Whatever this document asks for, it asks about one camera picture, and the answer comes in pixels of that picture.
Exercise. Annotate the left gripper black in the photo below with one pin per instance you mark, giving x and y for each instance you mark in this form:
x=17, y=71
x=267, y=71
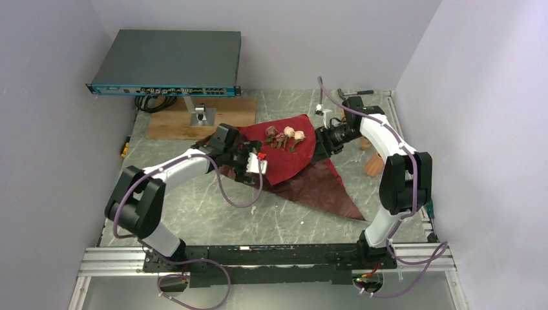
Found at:
x=247, y=148

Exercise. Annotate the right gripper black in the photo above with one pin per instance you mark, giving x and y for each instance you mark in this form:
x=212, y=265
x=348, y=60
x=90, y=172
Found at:
x=325, y=146

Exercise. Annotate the tan satin ribbon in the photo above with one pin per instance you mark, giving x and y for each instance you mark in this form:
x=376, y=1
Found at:
x=365, y=144

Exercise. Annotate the maroon paper bouquet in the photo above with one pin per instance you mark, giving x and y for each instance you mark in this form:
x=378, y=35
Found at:
x=294, y=177

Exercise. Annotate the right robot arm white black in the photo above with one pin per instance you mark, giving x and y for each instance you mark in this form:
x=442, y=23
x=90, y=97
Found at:
x=406, y=183

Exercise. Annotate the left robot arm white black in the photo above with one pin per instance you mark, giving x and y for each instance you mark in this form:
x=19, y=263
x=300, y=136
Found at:
x=136, y=204

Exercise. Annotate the orange ribbed ceramic vase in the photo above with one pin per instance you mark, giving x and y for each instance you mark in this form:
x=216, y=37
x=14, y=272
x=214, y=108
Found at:
x=375, y=165

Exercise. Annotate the wooden board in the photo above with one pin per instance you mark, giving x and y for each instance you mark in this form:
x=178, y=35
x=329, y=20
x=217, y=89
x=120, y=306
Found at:
x=174, y=123

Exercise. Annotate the yellow black tool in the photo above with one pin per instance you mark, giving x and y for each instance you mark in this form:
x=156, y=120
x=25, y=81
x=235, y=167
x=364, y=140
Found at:
x=124, y=147

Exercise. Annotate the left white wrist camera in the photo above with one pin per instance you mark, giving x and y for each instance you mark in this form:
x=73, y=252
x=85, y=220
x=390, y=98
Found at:
x=256, y=163

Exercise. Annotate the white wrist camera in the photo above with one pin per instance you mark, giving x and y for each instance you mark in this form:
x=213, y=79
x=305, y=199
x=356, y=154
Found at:
x=324, y=113
x=256, y=163

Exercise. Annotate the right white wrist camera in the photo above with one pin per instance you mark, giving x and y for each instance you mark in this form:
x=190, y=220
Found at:
x=324, y=113

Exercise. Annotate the hammer with black handle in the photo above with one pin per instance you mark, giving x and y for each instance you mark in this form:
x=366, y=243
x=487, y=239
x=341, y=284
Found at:
x=344, y=95

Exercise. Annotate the metal stand bracket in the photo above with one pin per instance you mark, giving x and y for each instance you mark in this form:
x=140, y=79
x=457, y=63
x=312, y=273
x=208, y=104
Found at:
x=201, y=115

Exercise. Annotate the green handled screwdriver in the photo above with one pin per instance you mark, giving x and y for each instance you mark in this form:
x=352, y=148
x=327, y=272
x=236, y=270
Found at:
x=429, y=209

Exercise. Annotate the grey blue network switch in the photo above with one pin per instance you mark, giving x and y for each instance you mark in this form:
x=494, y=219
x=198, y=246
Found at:
x=170, y=63

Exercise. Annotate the aluminium rail frame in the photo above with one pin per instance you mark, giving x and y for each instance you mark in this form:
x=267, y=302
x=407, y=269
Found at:
x=395, y=270

